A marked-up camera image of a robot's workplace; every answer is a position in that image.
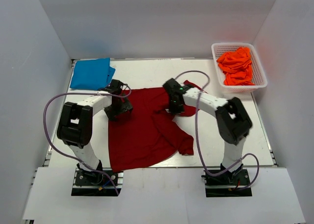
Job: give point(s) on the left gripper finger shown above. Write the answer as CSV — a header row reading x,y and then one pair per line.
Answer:
x,y
126,105
110,113

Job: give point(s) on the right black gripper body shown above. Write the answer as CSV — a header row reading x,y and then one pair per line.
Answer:
x,y
174,107

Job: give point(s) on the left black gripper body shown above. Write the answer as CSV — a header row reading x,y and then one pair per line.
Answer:
x,y
118,107

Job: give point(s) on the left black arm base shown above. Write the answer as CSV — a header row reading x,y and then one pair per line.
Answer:
x,y
91,184

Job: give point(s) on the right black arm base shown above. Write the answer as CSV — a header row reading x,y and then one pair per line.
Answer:
x,y
224,187

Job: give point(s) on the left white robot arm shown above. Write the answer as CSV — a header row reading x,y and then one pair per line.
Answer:
x,y
76,122

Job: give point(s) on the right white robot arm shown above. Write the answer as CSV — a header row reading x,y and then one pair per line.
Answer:
x,y
232,119

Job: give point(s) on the folded blue t-shirt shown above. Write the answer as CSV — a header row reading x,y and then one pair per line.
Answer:
x,y
92,74

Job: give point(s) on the orange t-shirt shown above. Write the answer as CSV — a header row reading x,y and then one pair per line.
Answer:
x,y
237,67

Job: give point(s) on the white plastic basket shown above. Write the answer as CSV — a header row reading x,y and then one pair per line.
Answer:
x,y
259,78

